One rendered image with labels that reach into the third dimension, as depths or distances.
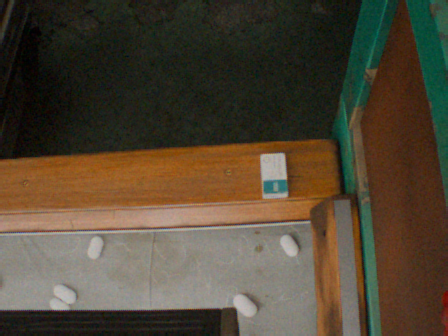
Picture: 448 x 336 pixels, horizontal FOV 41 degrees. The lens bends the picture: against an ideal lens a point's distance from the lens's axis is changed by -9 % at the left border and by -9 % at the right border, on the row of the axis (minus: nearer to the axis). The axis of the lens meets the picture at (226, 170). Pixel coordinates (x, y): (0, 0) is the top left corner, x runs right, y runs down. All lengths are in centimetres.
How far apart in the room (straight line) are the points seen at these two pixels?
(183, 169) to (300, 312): 27
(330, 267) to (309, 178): 17
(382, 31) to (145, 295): 51
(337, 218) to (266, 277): 16
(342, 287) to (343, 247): 5
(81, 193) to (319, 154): 36
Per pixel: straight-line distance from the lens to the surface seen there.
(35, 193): 99
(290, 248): 92
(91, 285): 95
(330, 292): 82
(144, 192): 95
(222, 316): 58
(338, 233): 82
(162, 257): 94
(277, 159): 93
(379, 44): 69
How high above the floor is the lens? 165
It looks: 69 degrees down
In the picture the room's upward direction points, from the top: 6 degrees counter-clockwise
